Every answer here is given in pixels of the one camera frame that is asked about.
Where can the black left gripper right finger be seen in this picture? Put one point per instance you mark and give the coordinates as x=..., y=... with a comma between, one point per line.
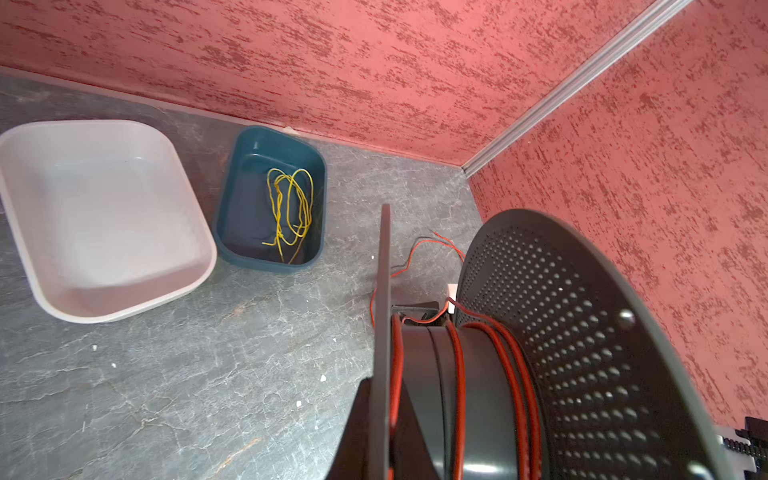
x=410, y=456

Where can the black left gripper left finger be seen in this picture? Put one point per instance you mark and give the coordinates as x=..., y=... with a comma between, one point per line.
x=351, y=458

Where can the black cable spool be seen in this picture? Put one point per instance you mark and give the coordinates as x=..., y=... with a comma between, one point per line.
x=551, y=367

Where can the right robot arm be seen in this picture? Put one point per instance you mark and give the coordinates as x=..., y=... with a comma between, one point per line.
x=746, y=448

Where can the teal plastic tray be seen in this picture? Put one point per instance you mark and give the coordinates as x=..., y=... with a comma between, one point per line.
x=270, y=215

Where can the white plastic tray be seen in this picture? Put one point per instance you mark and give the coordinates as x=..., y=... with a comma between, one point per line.
x=104, y=218

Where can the right aluminium corner post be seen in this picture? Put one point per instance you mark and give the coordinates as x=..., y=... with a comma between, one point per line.
x=639, y=29

